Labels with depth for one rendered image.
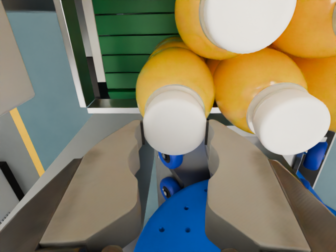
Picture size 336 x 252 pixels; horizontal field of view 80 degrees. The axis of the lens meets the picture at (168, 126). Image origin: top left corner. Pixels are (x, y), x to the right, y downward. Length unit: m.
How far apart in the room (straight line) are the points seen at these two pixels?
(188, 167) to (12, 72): 0.27
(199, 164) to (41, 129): 1.44
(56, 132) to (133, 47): 1.38
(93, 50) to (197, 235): 0.28
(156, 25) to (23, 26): 1.21
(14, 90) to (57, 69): 1.20
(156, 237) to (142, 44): 0.25
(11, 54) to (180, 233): 0.25
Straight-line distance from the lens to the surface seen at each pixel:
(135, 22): 0.30
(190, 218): 0.28
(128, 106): 0.25
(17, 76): 0.24
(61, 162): 0.80
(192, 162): 0.35
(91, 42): 0.32
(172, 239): 0.27
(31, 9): 0.33
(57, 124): 1.60
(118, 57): 0.31
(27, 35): 1.46
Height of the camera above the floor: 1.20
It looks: 61 degrees down
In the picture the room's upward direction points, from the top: 175 degrees counter-clockwise
